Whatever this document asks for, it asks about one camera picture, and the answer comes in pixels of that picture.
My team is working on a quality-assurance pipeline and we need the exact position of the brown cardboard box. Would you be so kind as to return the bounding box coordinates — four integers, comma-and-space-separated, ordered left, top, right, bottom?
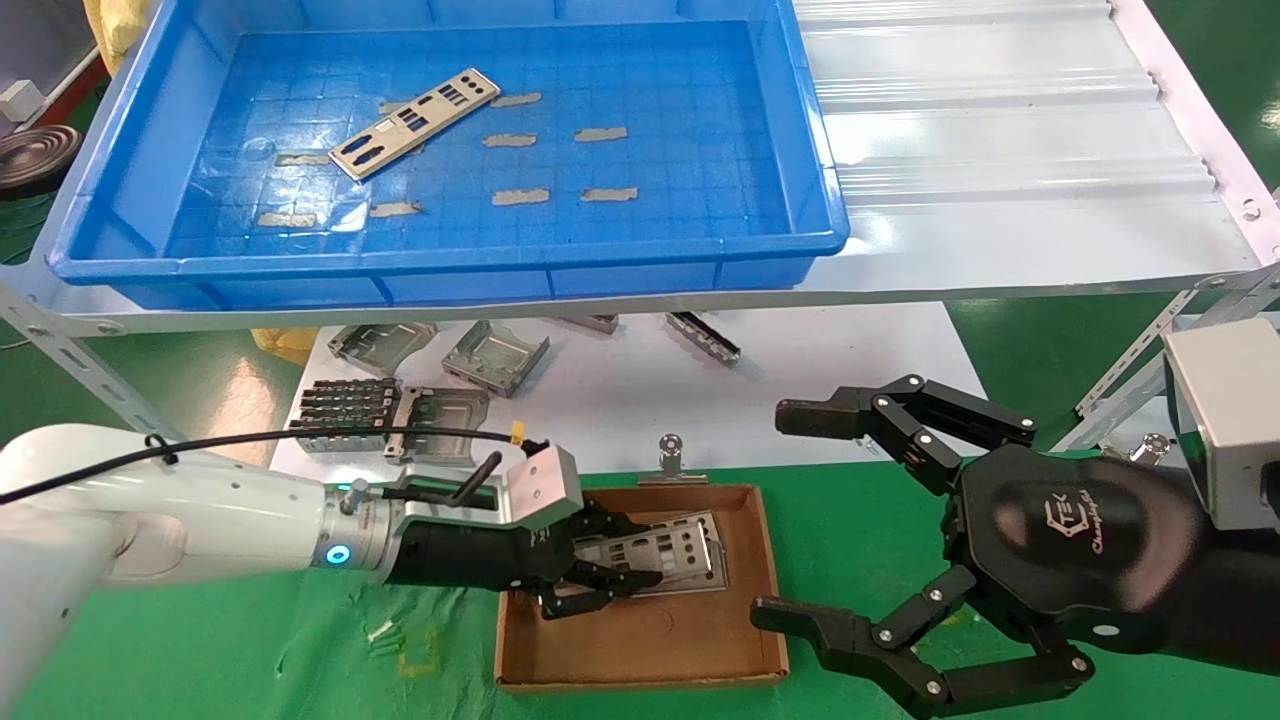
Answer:
495, 484, 791, 694

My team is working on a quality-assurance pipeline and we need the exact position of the white perforated shelf post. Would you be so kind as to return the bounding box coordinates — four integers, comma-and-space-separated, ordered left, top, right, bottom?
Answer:
0, 285, 191, 446
1055, 265, 1280, 456

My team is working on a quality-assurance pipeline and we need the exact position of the black round disc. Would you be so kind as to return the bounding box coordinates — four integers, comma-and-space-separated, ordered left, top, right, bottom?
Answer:
0, 125, 83, 201

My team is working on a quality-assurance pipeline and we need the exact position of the white corrugated metal shelf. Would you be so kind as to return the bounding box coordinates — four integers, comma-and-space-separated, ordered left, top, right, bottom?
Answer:
0, 0, 1280, 336

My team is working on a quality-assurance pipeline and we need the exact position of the blue plastic tray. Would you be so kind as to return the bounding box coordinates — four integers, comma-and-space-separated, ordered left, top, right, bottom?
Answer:
48, 0, 851, 311

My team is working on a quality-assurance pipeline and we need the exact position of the finned metal heat sink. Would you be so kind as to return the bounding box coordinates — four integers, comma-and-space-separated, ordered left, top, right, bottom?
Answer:
288, 377, 403, 454

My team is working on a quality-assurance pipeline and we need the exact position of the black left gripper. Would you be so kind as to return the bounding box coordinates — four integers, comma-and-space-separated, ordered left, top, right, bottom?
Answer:
383, 503, 664, 621

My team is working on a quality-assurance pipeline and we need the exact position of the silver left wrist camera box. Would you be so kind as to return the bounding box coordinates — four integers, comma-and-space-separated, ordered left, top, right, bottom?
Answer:
500, 443, 584, 528

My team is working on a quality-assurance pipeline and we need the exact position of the yellow plastic bag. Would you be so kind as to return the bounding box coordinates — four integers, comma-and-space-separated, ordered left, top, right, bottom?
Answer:
250, 327, 321, 366
83, 0, 166, 76

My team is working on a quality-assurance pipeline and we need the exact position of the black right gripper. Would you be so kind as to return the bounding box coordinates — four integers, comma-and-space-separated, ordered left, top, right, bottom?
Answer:
750, 375, 1280, 720

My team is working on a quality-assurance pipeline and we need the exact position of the green table cloth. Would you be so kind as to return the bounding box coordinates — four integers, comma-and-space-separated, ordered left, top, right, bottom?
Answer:
0, 455, 1280, 720

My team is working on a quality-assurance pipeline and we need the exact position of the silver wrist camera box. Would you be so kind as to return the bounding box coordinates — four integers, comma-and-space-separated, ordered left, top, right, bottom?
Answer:
1163, 318, 1280, 533
500, 443, 584, 528

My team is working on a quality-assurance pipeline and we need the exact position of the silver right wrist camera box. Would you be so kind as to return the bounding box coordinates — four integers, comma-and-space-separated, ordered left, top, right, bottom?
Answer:
1163, 318, 1280, 533

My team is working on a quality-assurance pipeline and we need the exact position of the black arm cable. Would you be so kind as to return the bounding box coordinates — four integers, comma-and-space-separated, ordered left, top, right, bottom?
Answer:
0, 425, 551, 506

